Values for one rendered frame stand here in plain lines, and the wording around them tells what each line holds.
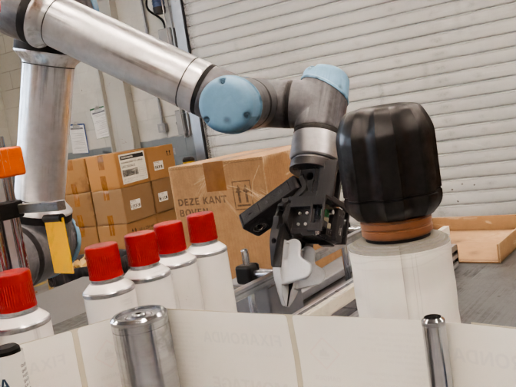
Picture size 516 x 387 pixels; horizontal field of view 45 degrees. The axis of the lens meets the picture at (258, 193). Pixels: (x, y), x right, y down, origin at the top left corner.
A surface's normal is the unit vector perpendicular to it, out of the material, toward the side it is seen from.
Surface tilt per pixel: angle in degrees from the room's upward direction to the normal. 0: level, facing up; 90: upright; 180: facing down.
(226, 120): 90
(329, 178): 60
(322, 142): 70
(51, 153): 104
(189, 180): 90
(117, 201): 89
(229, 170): 90
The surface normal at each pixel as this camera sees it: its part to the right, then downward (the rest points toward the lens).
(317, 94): -0.20, -0.33
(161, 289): 0.60, 0.00
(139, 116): -0.47, 0.17
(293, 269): -0.59, -0.29
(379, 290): -0.66, 0.13
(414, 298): -0.05, 0.14
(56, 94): 0.62, 0.24
